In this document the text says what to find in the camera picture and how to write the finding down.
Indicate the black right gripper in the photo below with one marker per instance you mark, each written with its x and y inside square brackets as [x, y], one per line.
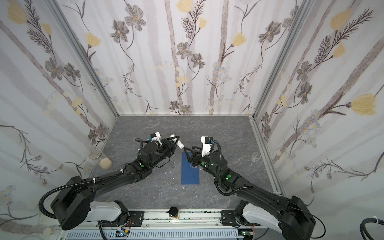
[195, 156]

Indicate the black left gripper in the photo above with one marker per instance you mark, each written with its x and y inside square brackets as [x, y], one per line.
[171, 145]

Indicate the white glue stick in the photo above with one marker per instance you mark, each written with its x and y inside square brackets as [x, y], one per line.
[179, 144]

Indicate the dark blue envelope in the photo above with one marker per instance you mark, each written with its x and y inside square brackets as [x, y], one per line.
[189, 174]

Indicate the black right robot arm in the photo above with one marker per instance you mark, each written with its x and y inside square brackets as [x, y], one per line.
[292, 215]

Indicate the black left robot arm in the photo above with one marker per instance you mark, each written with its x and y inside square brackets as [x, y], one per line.
[70, 204]

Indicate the clear glass cup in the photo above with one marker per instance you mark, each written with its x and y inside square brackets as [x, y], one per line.
[256, 156]

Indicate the glass jar with cork lid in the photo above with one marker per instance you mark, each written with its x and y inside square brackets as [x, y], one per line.
[101, 159]

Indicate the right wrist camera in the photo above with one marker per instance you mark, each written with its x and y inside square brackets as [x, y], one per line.
[207, 143]

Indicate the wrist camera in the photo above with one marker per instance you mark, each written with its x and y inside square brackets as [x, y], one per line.
[207, 143]
[155, 137]

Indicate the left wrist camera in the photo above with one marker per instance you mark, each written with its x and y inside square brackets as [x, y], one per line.
[155, 137]

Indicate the black cylinder on rail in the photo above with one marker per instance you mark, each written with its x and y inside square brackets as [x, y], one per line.
[174, 213]

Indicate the white perforated cable duct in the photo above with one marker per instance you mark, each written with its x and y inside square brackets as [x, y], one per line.
[177, 234]

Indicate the aluminium mounting rail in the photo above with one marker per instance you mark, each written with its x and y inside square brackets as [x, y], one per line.
[111, 216]

